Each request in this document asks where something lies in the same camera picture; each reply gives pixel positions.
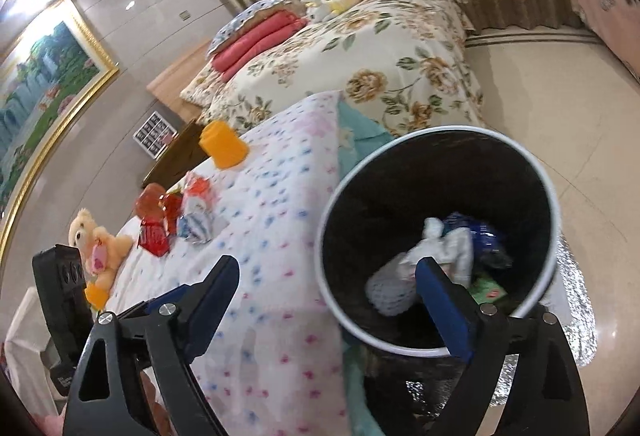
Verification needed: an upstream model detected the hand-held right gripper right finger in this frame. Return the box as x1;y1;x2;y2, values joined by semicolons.
416;257;591;436

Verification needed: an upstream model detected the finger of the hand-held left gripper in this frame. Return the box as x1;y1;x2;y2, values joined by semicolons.
114;285;191;319

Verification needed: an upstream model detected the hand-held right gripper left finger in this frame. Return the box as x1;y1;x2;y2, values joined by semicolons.
62;255;241;436

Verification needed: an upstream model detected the green box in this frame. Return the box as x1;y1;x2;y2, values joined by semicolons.
470;276;508;304

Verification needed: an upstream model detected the white foam fruit net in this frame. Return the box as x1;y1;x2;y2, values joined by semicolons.
365;252;426;317

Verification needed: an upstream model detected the white tissue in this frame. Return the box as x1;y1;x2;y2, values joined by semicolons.
412;216;473;287

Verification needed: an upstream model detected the red snack bag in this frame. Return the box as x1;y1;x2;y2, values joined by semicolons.
137;193;183;258

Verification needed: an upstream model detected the blue snack bag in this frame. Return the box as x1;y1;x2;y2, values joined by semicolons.
442;212;503;262

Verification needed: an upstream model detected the white waste bin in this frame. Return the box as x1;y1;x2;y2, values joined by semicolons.
317;126;561;359

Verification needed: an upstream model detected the cream teddy bear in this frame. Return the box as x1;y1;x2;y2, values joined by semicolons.
68;207;135;292

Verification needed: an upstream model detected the white flowered tablecloth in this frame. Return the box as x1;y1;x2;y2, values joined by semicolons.
5;91;351;436

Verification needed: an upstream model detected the white snack packet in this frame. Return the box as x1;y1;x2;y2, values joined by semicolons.
177;173;217;244

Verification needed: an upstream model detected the dark wooden nightstand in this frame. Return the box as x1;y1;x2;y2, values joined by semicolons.
142;120;211;189

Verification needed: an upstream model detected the gold framed landscape painting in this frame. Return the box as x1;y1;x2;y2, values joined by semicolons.
0;0;120;262

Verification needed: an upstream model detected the wooden headboard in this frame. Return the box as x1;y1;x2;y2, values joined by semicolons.
146;39;213;122

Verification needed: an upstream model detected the floral pillow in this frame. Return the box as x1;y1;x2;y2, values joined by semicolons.
180;61;221;107

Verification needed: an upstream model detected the bed with floral bedspread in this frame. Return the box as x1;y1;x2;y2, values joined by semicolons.
180;0;486;137

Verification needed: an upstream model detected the folded pink blanket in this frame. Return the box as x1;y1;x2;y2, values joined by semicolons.
212;10;308;81

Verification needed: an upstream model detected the polka dot pillow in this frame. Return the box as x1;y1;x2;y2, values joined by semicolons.
207;0;291;57

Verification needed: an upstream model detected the white rabbit plush toy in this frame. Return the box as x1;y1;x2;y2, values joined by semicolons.
301;0;333;23

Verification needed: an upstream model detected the photo frame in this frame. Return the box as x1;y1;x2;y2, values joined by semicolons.
133;112;177;160

